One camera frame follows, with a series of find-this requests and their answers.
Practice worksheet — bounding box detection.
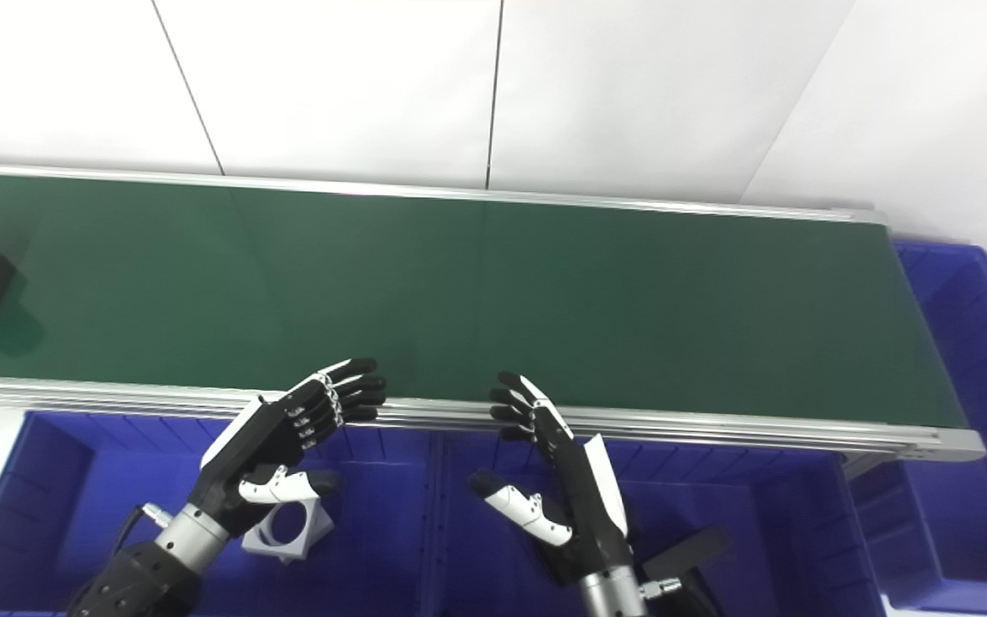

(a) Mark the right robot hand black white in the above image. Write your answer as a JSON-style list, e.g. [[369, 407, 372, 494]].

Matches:
[[470, 371, 637, 589]]

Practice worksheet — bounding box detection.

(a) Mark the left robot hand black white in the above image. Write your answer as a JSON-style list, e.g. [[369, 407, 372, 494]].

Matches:
[[189, 358, 388, 537]]

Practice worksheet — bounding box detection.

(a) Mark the black flat part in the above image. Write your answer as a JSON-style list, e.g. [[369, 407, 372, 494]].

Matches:
[[637, 525, 734, 617]]

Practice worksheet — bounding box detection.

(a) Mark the green conveyor belt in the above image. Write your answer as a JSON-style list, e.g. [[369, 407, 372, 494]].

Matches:
[[0, 171, 970, 429], [0, 161, 987, 481]]

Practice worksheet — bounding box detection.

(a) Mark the blue plastic bin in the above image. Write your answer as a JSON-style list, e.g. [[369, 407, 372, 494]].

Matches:
[[430, 427, 887, 617], [852, 240, 987, 616], [0, 411, 436, 617]]

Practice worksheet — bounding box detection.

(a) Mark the white ring-shaped part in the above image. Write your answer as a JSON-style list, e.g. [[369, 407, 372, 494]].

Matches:
[[241, 500, 336, 565]]

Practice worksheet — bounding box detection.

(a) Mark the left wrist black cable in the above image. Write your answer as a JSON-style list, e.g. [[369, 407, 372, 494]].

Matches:
[[112, 504, 174, 558]]

